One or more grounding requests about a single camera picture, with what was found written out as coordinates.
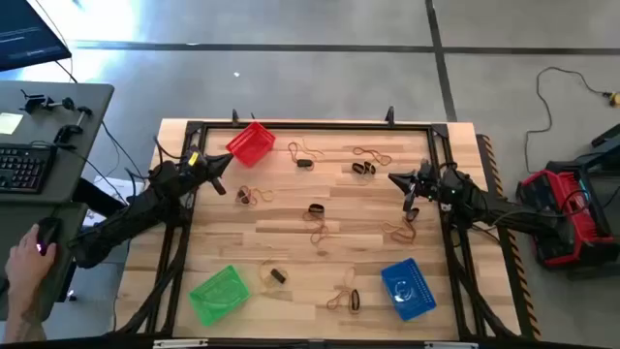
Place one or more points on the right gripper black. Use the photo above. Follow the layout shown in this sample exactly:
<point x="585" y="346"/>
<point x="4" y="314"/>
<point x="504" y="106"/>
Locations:
<point x="428" y="186"/>

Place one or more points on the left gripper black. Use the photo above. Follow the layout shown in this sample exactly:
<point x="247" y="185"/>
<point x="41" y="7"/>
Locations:
<point x="201" y="174"/>

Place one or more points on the wide black rubber band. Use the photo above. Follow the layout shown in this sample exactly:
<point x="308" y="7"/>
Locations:
<point x="413" y="214"/>
<point x="358" y="168"/>
<point x="355" y="300"/>
<point x="243" y="196"/>
<point x="370" y="168"/>
<point x="278" y="276"/>
<point x="311" y="209"/>
<point x="304" y="163"/>

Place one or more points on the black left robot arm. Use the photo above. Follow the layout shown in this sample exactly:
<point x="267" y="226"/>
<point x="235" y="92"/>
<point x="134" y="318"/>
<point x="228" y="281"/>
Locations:
<point x="126" y="215"/>

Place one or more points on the person's forearm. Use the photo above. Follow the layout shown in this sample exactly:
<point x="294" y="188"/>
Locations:
<point x="21" y="320"/>

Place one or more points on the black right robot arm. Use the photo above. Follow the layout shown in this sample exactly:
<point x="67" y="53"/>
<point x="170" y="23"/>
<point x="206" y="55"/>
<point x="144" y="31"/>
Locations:
<point x="489" y="204"/>

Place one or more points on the red plastic basket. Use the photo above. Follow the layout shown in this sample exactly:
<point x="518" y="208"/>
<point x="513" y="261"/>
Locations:
<point x="251" y="144"/>

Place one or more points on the yellow black hazard tape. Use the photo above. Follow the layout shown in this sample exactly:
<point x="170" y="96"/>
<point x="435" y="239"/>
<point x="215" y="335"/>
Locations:
<point x="488" y="156"/>

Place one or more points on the white paper sheet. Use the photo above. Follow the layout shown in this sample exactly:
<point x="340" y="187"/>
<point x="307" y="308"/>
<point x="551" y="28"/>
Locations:
<point x="116" y="186"/>

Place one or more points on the blue plastic basket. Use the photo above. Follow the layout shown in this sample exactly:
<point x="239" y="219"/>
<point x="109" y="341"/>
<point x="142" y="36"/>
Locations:
<point x="409" y="291"/>

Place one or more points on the green plastic basket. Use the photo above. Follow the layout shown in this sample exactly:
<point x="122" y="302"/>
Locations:
<point x="218" y="295"/>

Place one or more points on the grey desk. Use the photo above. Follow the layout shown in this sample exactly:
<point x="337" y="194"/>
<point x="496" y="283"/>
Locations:
<point x="97" y="92"/>

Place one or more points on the black desk clamp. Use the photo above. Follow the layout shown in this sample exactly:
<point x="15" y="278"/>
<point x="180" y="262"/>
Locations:
<point x="34" y="103"/>
<point x="70" y="130"/>

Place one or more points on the black computer mouse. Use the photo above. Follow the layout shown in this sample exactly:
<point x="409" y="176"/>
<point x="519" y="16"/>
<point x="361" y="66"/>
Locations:
<point x="48" y="230"/>

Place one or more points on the red and black cart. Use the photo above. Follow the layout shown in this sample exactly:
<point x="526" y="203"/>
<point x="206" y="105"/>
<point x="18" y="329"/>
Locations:
<point x="588" y="228"/>

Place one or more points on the black keyboard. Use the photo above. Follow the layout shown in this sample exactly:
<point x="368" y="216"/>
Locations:
<point x="24" y="167"/>

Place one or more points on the yellow sticky note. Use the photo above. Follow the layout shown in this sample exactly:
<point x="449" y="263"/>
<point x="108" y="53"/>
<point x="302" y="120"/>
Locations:
<point x="9" y="123"/>

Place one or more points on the person's hand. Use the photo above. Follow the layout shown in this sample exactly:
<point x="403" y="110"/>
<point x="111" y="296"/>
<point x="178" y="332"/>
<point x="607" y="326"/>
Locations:
<point x="26" y="271"/>

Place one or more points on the dark desk monitor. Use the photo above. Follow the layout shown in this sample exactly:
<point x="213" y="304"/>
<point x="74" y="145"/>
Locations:
<point x="24" y="34"/>

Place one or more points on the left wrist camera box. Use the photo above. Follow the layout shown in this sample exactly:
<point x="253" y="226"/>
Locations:
<point x="194" y="157"/>

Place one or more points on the silver metal bracket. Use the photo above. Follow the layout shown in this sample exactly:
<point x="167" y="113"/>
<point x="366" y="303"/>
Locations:
<point x="450" y="345"/>
<point x="179" y="343"/>

